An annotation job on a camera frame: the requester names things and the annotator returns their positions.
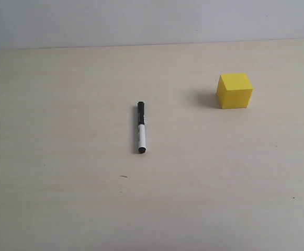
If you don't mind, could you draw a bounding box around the yellow cube block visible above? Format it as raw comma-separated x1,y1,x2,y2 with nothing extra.
217,73,254,109

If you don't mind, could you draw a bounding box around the black and white marker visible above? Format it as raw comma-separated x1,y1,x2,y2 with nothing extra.
137,101,147,154

